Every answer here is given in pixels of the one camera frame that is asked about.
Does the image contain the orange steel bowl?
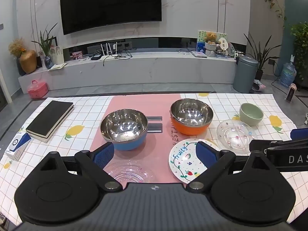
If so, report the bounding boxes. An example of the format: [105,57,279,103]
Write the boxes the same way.
[170,99,214,136]

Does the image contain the black book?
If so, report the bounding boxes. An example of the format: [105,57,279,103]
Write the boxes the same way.
[26,100,74,143]

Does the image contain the white router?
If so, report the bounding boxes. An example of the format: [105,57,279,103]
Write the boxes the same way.
[99,42,119,61]

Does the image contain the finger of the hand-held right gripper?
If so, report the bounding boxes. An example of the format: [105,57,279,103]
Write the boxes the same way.
[249,140,284,152]
[290,128,308,140]

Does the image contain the white printed panel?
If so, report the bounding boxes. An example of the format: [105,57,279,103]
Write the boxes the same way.
[49,46,65,64]

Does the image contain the gold vase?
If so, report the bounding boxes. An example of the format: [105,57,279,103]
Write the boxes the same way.
[19,50,38,74]

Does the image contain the small green ceramic bowl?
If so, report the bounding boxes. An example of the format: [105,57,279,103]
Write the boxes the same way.
[239,103,264,126]

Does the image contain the pink storage case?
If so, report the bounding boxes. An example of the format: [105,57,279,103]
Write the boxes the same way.
[27,80,49,99]

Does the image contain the grey round trash can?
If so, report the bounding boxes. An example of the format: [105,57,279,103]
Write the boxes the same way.
[233,55,259,93]

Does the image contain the white wrapped pot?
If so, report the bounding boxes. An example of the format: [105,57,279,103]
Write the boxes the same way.
[205,42,217,57]

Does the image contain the white marble TV console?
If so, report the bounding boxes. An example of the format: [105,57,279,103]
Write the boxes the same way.
[18,50,237,94]

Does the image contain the white round hand fan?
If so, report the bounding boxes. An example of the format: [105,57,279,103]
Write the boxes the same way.
[218,37,229,51]

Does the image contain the pink small heater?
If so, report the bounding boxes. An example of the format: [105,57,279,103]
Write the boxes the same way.
[285,83,297,103]

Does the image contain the floral clear glass plate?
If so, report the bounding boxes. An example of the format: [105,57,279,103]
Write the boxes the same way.
[217,120,258,154]

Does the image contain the white and blue box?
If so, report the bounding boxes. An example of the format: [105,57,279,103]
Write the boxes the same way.
[5,132,32,162]

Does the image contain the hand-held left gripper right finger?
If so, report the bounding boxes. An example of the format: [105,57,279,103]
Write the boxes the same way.
[186,141,270,193]

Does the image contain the ribbed clear glass plate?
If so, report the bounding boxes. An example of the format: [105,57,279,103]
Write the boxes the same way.
[103,160,157,183]

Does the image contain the potted long leaf plant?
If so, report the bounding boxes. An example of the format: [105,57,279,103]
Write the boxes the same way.
[244,32,282,81]

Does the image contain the loose papers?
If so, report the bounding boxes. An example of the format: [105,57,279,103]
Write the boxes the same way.
[48,63,68,71]

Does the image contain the dried flower bunch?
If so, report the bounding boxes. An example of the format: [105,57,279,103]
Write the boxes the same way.
[8,38,26,58]

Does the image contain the brown teddy bear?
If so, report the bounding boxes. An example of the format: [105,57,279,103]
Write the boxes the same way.
[204,32,218,45]

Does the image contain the green picture board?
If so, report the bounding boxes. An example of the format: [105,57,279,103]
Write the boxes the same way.
[197,30,228,53]

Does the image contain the blue water bottle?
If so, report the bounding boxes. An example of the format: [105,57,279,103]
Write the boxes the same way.
[279,62,297,88]

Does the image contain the white fruit print plate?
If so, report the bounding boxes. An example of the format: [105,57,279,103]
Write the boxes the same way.
[168,138,220,183]

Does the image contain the checked lemon print tablecloth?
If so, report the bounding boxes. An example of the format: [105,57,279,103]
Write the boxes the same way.
[0,93,308,224]

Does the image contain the blue steel bowl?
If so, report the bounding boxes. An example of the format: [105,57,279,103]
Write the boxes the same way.
[100,109,148,151]

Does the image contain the black wall television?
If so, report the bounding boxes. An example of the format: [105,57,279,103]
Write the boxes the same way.
[60,0,162,35]

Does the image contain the bushy green plant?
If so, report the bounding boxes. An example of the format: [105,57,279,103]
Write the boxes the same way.
[290,22,308,87]

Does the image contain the green long leaf plant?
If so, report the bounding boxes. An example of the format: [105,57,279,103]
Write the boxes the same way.
[31,23,58,56]

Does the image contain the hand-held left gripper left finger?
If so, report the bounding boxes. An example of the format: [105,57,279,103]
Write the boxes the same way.
[40,141,123,191]

